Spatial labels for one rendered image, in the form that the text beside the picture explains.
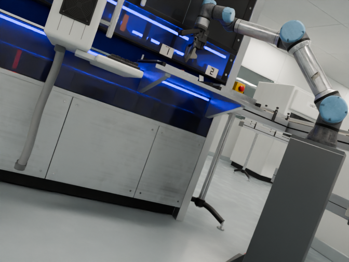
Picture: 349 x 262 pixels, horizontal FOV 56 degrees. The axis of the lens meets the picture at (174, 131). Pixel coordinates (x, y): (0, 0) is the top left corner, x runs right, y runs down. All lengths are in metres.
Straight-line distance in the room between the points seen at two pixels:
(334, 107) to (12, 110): 1.58
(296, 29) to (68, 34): 1.04
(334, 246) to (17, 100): 2.57
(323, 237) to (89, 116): 2.19
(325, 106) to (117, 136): 1.14
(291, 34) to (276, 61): 6.82
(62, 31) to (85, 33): 0.09
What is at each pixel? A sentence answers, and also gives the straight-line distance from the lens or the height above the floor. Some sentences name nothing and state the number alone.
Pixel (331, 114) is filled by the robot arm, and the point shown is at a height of 0.93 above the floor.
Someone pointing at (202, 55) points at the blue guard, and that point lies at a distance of 2.17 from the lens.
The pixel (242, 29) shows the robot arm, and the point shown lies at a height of 1.25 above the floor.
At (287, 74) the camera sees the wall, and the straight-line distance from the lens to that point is 8.82.
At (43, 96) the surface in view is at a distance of 1.68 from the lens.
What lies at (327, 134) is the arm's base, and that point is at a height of 0.84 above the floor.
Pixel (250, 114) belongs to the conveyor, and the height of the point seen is 0.87.
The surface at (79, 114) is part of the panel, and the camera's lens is 1.95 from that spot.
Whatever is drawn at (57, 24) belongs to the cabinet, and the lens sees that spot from 1.37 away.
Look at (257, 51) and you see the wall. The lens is 8.20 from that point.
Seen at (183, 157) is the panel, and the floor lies 0.43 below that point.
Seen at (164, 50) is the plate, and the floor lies 1.02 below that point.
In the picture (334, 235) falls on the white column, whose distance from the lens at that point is 3.13.
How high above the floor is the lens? 0.70
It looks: 3 degrees down
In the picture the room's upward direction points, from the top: 20 degrees clockwise
